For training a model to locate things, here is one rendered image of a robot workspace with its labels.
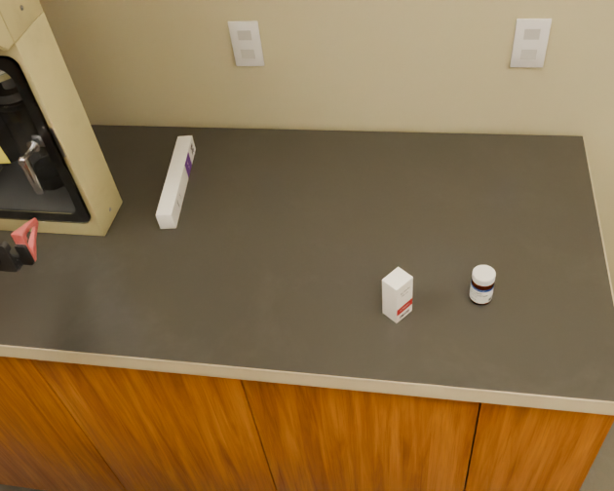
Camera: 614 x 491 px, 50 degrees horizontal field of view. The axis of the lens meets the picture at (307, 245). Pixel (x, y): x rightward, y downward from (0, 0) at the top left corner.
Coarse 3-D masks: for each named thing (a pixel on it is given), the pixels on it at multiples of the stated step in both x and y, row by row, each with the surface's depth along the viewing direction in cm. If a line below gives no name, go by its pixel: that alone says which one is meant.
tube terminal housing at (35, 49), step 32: (0, 0) 106; (32, 0) 114; (32, 32) 115; (32, 64) 115; (64, 64) 125; (64, 96) 126; (64, 128) 126; (64, 160) 129; (96, 160) 139; (96, 192) 140; (0, 224) 147; (64, 224) 143; (96, 224) 142
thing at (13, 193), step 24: (0, 72) 114; (0, 96) 118; (24, 96) 117; (0, 120) 122; (24, 120) 121; (0, 144) 127; (24, 144) 126; (48, 144) 125; (0, 168) 132; (48, 168) 129; (0, 192) 137; (24, 192) 136; (48, 192) 135; (72, 192) 133; (0, 216) 143; (24, 216) 142; (48, 216) 140; (72, 216) 139
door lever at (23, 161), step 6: (30, 144) 125; (36, 144) 125; (30, 150) 124; (36, 150) 126; (24, 156) 122; (30, 156) 124; (24, 162) 122; (30, 162) 124; (24, 168) 123; (30, 168) 124; (30, 174) 124; (36, 174) 125; (30, 180) 125; (36, 180) 126; (36, 186) 126; (42, 186) 128; (36, 192) 128; (42, 192) 128
